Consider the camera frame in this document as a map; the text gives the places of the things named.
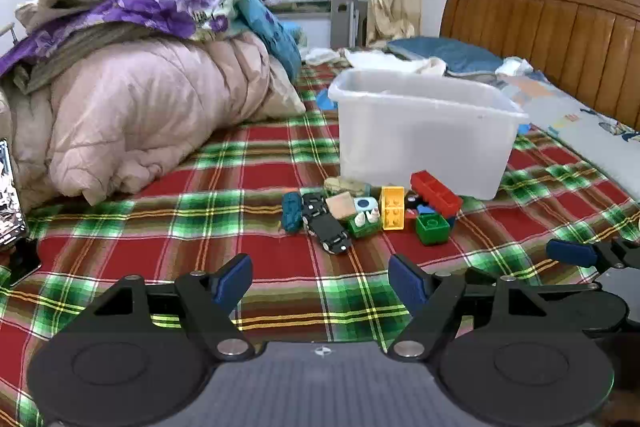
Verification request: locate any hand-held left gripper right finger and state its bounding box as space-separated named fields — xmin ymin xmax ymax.
xmin=387 ymin=253 xmax=551 ymax=361

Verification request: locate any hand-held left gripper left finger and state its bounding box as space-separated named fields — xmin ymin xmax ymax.
xmin=92 ymin=253 xmax=253 ymax=361

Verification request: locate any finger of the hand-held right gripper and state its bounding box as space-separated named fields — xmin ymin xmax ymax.
xmin=522 ymin=282 xmax=603 ymax=296
xmin=546 ymin=237 xmax=640 ymax=269

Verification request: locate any green toy brick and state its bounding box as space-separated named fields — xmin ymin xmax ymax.
xmin=416 ymin=213 xmax=451 ymax=246

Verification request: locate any green toy tile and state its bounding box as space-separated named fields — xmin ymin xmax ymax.
xmin=346 ymin=212 xmax=383 ymax=239

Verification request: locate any yellow toy brick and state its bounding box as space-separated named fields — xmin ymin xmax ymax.
xmin=380 ymin=186 xmax=405 ymax=232

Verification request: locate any blue toy brick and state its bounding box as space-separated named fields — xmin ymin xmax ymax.
xmin=417 ymin=204 xmax=456 ymax=228

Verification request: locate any blue toy car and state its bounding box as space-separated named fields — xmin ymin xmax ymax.
xmin=281 ymin=191 xmax=304 ymax=232

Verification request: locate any red toy brick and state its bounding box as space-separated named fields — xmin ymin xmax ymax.
xmin=410 ymin=171 xmax=463 ymax=218

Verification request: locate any black toy car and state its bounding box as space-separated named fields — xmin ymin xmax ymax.
xmin=301 ymin=193 xmax=352 ymax=254

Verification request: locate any beige toy block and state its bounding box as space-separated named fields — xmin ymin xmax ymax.
xmin=326 ymin=192 xmax=357 ymax=218

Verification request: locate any camouflage toy car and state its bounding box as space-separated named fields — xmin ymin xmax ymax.
xmin=324 ymin=176 xmax=372 ymax=198

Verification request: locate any white plastic container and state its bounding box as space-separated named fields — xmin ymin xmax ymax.
xmin=327 ymin=68 xmax=530 ymax=200

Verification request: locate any cartoon print pillow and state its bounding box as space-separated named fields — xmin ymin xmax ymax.
xmin=492 ymin=72 xmax=640 ymax=198

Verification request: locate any pink quilt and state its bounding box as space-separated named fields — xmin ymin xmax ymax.
xmin=0 ymin=32 xmax=307 ymax=210

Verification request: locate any white crumpled cloth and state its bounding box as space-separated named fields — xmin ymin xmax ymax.
xmin=495 ymin=56 xmax=535 ymax=78

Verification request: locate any black phone stand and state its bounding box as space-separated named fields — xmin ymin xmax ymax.
xmin=9 ymin=238 xmax=43 ymax=288

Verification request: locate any cream cloth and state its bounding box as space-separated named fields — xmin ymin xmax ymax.
xmin=410 ymin=56 xmax=447 ymax=76

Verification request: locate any wooden headboard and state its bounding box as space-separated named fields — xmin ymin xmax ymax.
xmin=439 ymin=0 xmax=640 ymax=132

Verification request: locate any white towel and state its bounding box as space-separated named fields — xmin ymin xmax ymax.
xmin=345 ymin=49 xmax=426 ymax=75

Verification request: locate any blue pillow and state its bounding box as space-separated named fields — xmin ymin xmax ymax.
xmin=387 ymin=37 xmax=506 ymax=78

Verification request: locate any smartphone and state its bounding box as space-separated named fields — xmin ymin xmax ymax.
xmin=0 ymin=138 xmax=28 ymax=253

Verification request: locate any small white garment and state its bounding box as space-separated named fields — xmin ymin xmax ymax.
xmin=304 ymin=48 xmax=341 ymax=65

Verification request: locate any light blue quilt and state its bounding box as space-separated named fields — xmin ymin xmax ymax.
xmin=235 ymin=0 xmax=303 ymax=82

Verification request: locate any grey board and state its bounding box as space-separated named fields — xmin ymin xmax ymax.
xmin=330 ymin=0 xmax=370 ymax=48

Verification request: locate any grey-green folded blanket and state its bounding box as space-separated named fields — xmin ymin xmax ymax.
xmin=15 ymin=22 xmax=176 ymax=95

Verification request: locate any purple floral quilt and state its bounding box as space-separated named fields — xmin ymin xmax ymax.
xmin=0 ymin=0 xmax=251 ymax=80

